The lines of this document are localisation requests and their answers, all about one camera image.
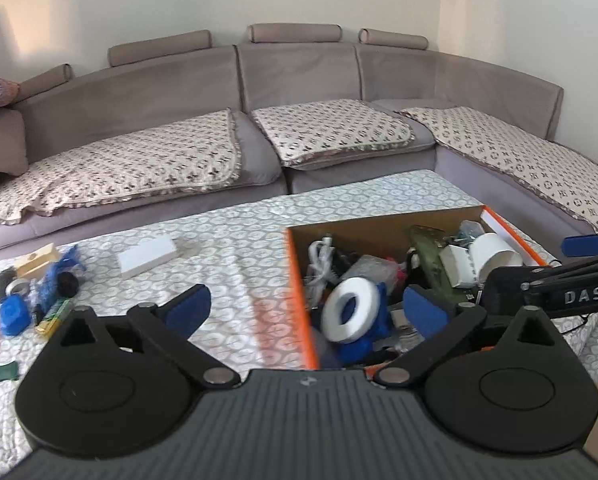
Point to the blue tape holder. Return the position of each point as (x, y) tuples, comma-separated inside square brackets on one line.
[(366, 347)]

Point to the metal clips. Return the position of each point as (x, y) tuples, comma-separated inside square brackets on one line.
[(470, 230)]

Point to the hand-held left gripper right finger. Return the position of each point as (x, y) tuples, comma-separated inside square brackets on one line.
[(424, 312)]

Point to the wooden block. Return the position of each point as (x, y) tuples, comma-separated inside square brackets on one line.
[(35, 260)]

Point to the white tape roll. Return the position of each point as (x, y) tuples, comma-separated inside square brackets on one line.
[(334, 317)]

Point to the cardboard box with orange rim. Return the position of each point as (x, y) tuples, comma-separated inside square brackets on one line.
[(299, 300)]

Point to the clear plastic case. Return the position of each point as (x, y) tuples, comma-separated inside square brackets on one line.
[(375, 269)]

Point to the green perforated tool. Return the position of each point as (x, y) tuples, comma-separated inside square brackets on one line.
[(429, 255)]

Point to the green clip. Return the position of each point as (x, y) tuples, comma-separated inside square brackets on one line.
[(1, 372)]

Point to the white cup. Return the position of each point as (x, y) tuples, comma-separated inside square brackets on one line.
[(496, 252)]

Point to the blue plastic bag item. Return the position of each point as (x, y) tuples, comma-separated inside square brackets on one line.
[(59, 265)]

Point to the green yellow pack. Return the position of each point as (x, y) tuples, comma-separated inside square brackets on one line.
[(54, 316)]

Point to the grey tape roll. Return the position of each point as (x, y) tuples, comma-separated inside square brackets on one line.
[(16, 288)]

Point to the small white box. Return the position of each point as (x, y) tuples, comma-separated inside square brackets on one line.
[(455, 264)]

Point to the corner patterned seat mat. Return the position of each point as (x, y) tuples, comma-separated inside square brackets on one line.
[(519, 155)]

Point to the long patterned seat mat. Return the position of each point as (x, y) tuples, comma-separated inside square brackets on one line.
[(129, 170)]

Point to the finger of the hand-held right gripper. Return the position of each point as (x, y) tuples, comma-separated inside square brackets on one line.
[(586, 245), (509, 287)]

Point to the blue round case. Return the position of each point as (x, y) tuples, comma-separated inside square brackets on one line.
[(14, 314)]

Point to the square patterned seat mat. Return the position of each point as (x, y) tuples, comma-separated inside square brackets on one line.
[(329, 130)]

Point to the white rectangular box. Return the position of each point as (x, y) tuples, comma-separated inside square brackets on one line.
[(146, 256)]

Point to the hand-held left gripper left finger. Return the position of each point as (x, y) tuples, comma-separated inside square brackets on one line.
[(188, 310)]

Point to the grey sectional sofa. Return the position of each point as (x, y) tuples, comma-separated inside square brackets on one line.
[(299, 70)]

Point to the desktop with patterned tablecloth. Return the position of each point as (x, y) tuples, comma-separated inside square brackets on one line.
[(229, 250)]

